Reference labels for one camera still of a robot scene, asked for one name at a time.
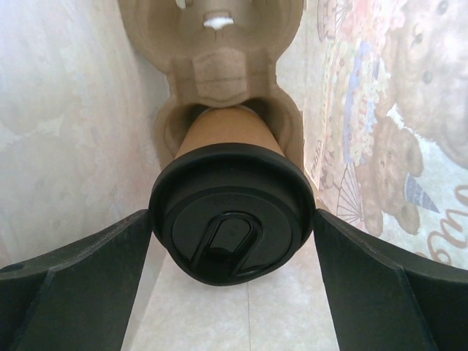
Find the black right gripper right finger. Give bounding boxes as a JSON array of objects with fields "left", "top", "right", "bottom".
[{"left": 313, "top": 209, "right": 467, "bottom": 350}]

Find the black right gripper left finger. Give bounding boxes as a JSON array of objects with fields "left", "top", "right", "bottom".
[{"left": 1, "top": 210, "right": 151, "bottom": 350}]

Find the black plastic cup lid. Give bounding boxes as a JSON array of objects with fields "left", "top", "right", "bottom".
[{"left": 148, "top": 143, "right": 315, "bottom": 286}]

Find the printed kraft paper bag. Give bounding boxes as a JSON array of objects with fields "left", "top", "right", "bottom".
[{"left": 1, "top": 1, "right": 467, "bottom": 350}]

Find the single brown paper cup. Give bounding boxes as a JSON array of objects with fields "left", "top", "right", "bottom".
[{"left": 175, "top": 107, "right": 284, "bottom": 158}]

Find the single brown pulp cup carrier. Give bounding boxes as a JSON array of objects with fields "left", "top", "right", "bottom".
[{"left": 119, "top": 1, "right": 304, "bottom": 168}]

